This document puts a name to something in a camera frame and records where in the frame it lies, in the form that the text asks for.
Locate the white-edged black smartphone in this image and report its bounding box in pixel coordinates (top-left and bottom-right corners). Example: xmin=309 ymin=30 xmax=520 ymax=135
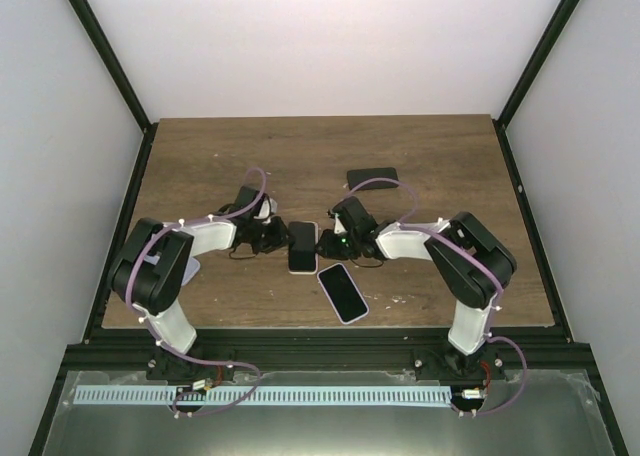
xmin=319 ymin=265 xmax=368 ymax=321

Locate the black phone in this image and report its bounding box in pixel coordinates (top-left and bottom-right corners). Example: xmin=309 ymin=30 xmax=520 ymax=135
xmin=288 ymin=221 xmax=317 ymax=273
xmin=346 ymin=167 xmax=398 ymax=191

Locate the beige phone case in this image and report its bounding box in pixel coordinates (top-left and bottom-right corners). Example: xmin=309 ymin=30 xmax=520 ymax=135
xmin=286 ymin=220 xmax=320 ymax=277

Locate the lavender phone case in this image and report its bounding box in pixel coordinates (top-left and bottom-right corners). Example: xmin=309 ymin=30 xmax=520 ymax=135
xmin=316 ymin=262 xmax=371 ymax=325

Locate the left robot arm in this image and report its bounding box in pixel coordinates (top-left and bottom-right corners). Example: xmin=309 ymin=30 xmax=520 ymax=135
xmin=107 ymin=186 xmax=288 ymax=380

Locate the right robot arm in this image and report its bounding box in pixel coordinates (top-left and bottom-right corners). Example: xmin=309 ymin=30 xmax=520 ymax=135
xmin=316 ymin=196 xmax=517 ymax=379

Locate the light blue phone case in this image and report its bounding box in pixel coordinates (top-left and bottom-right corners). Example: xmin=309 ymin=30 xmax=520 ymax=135
xmin=144 ymin=253 xmax=202 ymax=287

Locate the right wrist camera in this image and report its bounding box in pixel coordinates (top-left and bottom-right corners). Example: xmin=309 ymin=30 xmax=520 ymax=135
xmin=333 ymin=213 xmax=347 ymax=235

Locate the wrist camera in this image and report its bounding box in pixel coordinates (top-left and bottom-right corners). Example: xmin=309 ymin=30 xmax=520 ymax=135
xmin=254 ymin=195 xmax=278 ymax=221
xmin=333 ymin=213 xmax=347 ymax=235

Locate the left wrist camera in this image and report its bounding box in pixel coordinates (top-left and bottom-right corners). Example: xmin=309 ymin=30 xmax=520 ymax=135
xmin=254 ymin=195 xmax=278 ymax=221

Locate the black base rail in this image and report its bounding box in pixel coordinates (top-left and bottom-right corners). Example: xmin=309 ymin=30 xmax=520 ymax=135
xmin=61 ymin=327 xmax=595 ymax=381

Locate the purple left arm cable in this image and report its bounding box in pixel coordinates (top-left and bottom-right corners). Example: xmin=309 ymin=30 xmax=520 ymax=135
xmin=124 ymin=166 xmax=271 ymax=418

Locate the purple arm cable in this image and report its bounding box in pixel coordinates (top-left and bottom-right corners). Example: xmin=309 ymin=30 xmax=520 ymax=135
xmin=339 ymin=177 xmax=530 ymax=418
xmin=124 ymin=166 xmax=271 ymax=418

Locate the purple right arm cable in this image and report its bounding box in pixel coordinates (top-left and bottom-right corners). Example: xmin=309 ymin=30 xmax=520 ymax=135
xmin=339 ymin=177 xmax=530 ymax=418

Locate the light blue slotted cable duct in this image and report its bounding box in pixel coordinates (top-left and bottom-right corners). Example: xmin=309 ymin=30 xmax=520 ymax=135
xmin=73 ymin=385 xmax=452 ymax=408

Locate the black frame post left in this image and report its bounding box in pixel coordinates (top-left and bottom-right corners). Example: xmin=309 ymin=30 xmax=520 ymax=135
xmin=53 ymin=0 xmax=153 ymax=133

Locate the black frame post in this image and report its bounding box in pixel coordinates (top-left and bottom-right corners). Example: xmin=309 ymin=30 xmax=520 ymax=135
xmin=497 ymin=0 xmax=596 ymax=127
xmin=53 ymin=0 xmax=153 ymax=133

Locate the black frame post right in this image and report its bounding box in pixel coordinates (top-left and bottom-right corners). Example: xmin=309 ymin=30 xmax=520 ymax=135
xmin=497 ymin=0 xmax=596 ymax=127

